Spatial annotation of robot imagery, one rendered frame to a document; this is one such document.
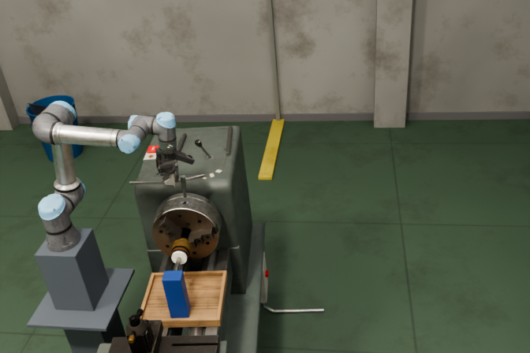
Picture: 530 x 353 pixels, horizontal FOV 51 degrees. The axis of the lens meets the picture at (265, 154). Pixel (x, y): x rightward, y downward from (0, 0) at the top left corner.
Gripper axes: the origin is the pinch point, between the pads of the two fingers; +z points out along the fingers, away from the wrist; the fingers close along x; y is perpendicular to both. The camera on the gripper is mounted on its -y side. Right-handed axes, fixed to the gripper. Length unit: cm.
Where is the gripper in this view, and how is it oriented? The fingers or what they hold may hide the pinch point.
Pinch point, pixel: (176, 184)
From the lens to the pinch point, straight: 248.3
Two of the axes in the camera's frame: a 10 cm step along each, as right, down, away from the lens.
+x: 4.0, 4.9, -7.8
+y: -9.2, 1.9, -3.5
